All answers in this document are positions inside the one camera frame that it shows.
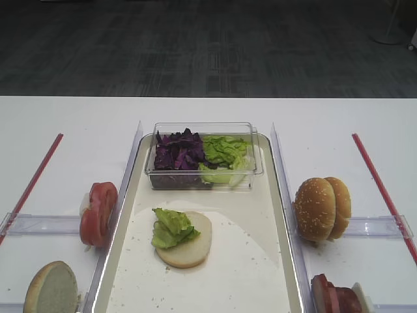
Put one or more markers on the right red rail strip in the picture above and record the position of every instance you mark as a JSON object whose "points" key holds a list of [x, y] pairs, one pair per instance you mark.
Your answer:
{"points": [[384, 192]]}

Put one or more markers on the left upper clear pusher track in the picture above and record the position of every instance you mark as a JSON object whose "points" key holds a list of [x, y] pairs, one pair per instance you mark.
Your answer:
{"points": [[18, 224]]}

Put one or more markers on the white pusher block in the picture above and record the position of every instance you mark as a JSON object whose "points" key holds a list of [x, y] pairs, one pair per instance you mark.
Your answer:
{"points": [[364, 300], [85, 204]]}

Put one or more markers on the front sesame bun top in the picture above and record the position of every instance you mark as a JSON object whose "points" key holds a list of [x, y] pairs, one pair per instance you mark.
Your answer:
{"points": [[315, 209]]}

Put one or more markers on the purple cabbage pieces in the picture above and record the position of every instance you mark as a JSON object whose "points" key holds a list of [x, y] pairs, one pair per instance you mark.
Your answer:
{"points": [[179, 151]]}

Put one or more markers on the green lettuce in container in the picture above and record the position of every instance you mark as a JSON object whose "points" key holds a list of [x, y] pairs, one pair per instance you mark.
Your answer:
{"points": [[225, 156]]}

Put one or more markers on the white floor stand base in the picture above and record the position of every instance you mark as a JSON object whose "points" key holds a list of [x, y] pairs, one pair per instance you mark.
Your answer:
{"points": [[389, 37]]}

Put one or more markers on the white pusher block left upper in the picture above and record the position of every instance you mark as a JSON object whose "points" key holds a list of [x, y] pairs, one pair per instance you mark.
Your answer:
{"points": [[85, 204]]}

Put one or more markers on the sesame bun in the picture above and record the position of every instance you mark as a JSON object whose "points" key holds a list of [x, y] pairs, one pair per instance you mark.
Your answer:
{"points": [[315, 209], [343, 207]]}

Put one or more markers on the right upper clear pusher track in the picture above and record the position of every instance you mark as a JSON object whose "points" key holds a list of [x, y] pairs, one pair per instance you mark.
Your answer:
{"points": [[382, 227]]}

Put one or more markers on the white pusher block right lower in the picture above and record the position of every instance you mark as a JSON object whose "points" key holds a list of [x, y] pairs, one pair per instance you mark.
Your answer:
{"points": [[364, 300]]}

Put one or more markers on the meat patty slices stack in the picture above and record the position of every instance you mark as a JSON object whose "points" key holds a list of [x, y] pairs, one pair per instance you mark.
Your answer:
{"points": [[331, 299]]}

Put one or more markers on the clear plastic salad container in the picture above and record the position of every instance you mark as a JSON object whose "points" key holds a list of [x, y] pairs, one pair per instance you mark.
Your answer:
{"points": [[191, 179]]}

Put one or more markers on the left red rail strip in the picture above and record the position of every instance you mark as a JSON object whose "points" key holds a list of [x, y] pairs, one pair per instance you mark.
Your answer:
{"points": [[32, 182]]}

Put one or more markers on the tomato slices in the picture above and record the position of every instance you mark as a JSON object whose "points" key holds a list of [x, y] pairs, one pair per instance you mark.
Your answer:
{"points": [[103, 198], [94, 229]]}

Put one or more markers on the rear sesame bun top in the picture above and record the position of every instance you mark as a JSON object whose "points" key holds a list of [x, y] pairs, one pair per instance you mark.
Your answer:
{"points": [[343, 207]]}

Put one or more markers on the red rail strip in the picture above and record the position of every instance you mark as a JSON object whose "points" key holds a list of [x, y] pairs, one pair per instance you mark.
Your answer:
{"points": [[384, 192], [32, 182]]}

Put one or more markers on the bun half in left rack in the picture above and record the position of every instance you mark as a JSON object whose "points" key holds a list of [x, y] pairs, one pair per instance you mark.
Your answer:
{"points": [[52, 289]]}

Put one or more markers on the metal baking tray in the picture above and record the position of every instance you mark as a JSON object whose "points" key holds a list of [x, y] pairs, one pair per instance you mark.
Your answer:
{"points": [[249, 266]]}

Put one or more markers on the right lower clear pusher track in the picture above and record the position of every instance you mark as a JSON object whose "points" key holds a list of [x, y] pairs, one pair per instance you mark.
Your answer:
{"points": [[379, 308]]}

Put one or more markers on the right clear divider wall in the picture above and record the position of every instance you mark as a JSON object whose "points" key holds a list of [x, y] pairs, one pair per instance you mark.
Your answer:
{"points": [[303, 288]]}

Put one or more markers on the lettuce leaf on bun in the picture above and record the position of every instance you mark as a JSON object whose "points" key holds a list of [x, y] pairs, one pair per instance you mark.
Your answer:
{"points": [[172, 228]]}

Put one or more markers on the clear pusher track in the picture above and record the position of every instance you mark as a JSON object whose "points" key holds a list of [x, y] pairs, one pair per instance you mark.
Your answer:
{"points": [[18, 224], [11, 307], [382, 227], [379, 308]]}

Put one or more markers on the bottom bun slice on tray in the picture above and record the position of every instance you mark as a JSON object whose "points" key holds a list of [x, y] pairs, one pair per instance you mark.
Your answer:
{"points": [[191, 253]]}

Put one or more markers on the left lower clear pusher track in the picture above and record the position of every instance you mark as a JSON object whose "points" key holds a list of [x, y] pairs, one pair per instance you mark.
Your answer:
{"points": [[11, 307]]}

